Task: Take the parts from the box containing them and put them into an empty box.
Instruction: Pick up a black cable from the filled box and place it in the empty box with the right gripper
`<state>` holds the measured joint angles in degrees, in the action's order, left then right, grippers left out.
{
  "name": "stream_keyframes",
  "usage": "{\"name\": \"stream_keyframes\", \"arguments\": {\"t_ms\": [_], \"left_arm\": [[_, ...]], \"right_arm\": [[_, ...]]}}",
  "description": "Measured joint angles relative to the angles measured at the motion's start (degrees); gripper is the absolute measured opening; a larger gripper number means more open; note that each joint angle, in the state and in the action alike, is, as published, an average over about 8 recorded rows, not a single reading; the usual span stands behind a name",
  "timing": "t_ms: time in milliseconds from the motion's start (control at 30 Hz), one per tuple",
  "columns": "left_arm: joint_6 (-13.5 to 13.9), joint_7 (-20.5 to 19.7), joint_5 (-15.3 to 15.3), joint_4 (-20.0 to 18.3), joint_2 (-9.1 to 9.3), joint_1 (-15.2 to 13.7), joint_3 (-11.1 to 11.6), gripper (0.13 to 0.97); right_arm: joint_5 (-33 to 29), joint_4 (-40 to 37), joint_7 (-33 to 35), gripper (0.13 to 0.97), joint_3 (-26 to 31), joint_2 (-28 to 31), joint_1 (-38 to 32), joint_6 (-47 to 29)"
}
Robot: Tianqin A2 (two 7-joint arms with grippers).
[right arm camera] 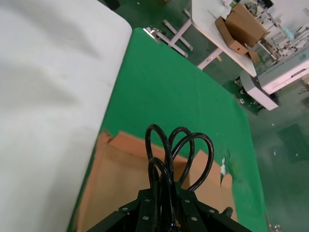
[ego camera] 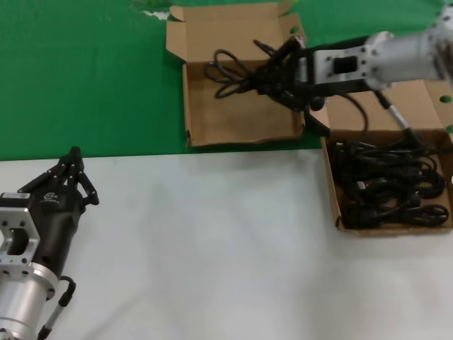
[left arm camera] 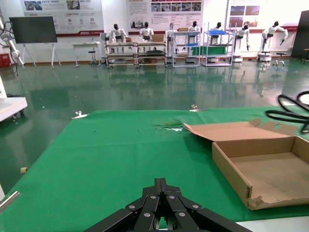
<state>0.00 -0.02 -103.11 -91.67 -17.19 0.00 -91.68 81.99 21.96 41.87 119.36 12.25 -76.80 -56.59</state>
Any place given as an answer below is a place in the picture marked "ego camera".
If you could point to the open cardboard box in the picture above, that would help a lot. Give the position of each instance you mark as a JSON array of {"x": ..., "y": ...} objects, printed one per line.
[
  {"x": 385, "y": 117},
  {"x": 240, "y": 117}
]

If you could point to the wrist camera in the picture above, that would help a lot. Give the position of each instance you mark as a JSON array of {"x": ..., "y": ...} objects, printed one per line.
[
  {"x": 14, "y": 199},
  {"x": 306, "y": 69}
]

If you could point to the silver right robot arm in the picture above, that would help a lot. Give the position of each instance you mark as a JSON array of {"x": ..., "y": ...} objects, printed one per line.
[{"x": 400, "y": 56}]

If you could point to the green table cloth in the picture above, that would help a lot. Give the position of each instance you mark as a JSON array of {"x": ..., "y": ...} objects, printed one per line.
[{"x": 88, "y": 88}]

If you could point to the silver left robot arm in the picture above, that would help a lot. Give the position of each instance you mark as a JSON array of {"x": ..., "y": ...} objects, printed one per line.
[{"x": 21, "y": 294}]

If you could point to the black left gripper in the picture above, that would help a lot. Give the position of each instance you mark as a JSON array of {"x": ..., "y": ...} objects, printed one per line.
[{"x": 53, "y": 223}]

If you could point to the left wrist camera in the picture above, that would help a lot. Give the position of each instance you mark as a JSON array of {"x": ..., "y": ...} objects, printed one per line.
[{"x": 14, "y": 199}]

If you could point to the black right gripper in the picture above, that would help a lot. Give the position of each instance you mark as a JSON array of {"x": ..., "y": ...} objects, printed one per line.
[{"x": 306, "y": 95}]

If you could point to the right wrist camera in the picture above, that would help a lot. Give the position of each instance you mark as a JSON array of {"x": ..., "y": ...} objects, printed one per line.
[{"x": 306, "y": 69}]

